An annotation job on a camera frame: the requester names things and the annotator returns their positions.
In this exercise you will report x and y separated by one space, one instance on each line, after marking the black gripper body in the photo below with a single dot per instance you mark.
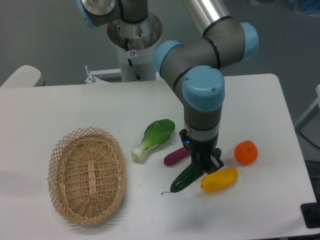
204 148

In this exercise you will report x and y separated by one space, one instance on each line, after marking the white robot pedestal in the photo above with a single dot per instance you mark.
135 45

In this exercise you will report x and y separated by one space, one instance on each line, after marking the white frame at right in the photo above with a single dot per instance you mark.
309 113

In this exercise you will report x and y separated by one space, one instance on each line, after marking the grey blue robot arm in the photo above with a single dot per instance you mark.
192 72

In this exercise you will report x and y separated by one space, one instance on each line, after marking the woven wicker basket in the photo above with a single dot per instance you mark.
87 176

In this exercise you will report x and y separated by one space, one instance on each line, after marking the black device at table edge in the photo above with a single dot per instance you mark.
311 214

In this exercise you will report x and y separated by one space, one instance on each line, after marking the purple sweet potato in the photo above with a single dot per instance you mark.
175 157

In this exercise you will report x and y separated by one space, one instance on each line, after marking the green bok choy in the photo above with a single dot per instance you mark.
156 134

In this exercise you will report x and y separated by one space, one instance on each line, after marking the dark green cucumber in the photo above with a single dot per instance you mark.
188 176

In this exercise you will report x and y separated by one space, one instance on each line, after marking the beige chair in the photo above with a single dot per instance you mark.
25 76

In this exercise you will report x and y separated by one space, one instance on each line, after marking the yellow mango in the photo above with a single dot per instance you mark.
219 180

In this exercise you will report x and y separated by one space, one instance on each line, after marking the orange tangerine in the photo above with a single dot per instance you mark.
246 152

